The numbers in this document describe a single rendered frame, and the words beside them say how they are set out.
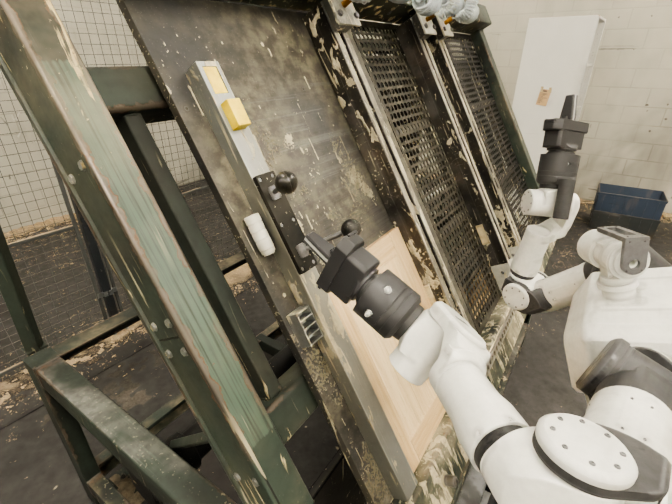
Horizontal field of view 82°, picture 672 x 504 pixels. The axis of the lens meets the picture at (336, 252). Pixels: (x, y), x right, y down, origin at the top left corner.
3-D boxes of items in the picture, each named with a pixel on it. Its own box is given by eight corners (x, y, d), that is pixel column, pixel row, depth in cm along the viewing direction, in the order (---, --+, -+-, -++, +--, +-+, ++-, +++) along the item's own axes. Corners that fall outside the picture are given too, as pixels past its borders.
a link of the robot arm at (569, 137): (602, 123, 92) (591, 174, 95) (564, 126, 101) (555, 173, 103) (566, 116, 87) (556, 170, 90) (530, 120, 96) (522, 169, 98)
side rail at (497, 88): (529, 225, 225) (550, 219, 218) (459, 41, 210) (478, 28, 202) (532, 220, 231) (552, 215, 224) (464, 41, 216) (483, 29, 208)
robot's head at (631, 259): (621, 265, 71) (626, 225, 69) (653, 281, 63) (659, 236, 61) (585, 267, 72) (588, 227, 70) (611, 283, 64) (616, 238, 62)
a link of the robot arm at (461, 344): (395, 335, 62) (425, 392, 49) (431, 293, 60) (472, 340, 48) (424, 353, 64) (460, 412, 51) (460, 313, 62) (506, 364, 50)
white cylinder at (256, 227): (240, 220, 71) (259, 258, 72) (249, 215, 69) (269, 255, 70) (252, 215, 73) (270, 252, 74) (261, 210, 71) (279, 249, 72)
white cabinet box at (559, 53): (542, 229, 430) (599, 14, 338) (490, 218, 461) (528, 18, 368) (553, 213, 474) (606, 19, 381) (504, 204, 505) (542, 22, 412)
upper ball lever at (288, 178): (268, 206, 73) (283, 196, 60) (259, 188, 72) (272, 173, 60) (286, 198, 74) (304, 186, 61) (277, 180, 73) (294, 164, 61)
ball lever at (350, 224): (298, 264, 72) (364, 235, 69) (289, 245, 72) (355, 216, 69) (303, 259, 76) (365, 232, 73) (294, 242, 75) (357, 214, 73)
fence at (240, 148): (392, 498, 83) (408, 502, 80) (184, 73, 70) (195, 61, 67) (403, 479, 87) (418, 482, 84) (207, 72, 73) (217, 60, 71)
